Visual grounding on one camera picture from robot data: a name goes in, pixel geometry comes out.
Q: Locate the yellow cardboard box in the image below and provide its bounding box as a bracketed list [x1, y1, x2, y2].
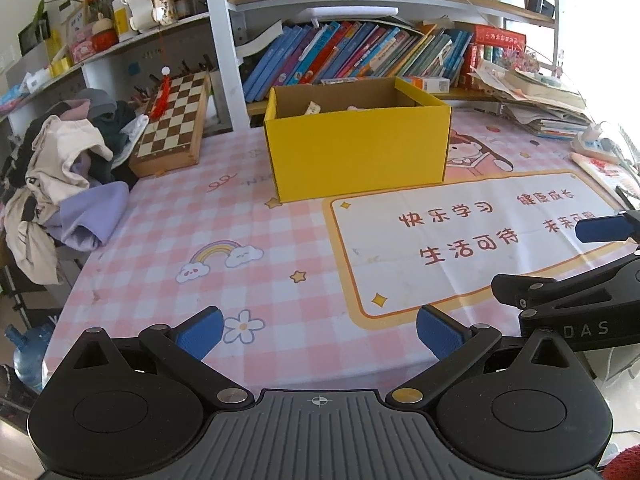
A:
[264, 77, 453, 203]

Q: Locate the white yellow bottle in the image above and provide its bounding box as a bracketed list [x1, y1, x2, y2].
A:
[112, 0, 133, 36]

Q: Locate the purple garment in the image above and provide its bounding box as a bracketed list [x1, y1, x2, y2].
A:
[47, 180, 131, 251]

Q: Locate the dark clothes pile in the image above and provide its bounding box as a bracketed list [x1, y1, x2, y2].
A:
[25, 89, 138, 191]

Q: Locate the red tassel ornament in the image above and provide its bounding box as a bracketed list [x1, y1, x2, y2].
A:
[150, 66, 173, 120]

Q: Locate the white bookshelf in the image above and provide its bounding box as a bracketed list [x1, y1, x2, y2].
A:
[0, 0, 558, 133]

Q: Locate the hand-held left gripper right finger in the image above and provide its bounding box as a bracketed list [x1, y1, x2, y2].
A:
[386, 304, 588, 410]

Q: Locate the pink picture book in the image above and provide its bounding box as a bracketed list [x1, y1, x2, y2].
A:
[570, 152, 640, 196]

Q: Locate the stack of papers and books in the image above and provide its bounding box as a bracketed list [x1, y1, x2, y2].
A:
[470, 60, 596, 141]

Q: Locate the beige garment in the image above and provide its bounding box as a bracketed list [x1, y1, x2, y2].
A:
[4, 115, 115, 286]

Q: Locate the wooden chessboard box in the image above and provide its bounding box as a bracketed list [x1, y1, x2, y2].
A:
[128, 71, 212, 178]

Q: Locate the blue water bottle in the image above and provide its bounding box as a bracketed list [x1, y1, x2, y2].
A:
[5, 322, 56, 393]

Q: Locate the black picture frame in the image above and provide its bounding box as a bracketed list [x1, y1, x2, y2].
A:
[18, 10, 51, 56]

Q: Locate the pink box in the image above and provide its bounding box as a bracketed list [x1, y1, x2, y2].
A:
[70, 37, 96, 63]

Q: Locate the pink checkered desktop tablecloth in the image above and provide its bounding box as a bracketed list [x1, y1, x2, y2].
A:
[42, 107, 640, 396]

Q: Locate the white power strip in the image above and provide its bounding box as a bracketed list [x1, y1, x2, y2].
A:
[570, 122, 633, 163]

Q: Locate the thick red book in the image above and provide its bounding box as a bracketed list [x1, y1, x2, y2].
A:
[470, 24, 527, 88]

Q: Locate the white cloth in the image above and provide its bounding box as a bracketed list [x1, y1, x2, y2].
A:
[112, 115, 150, 166]

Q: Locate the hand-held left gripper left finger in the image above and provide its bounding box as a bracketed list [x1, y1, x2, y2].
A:
[55, 306, 255, 411]

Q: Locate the red fuzzy clothing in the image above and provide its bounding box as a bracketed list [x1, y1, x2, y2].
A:
[600, 447, 640, 480]

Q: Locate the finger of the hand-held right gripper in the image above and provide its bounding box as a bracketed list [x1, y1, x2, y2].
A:
[491, 255, 640, 322]
[574, 209, 640, 245]

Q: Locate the row of colourful books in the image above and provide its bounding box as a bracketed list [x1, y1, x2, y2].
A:
[242, 20, 473, 102]

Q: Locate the white lamp bar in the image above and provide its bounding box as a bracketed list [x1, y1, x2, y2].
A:
[300, 6, 400, 20]

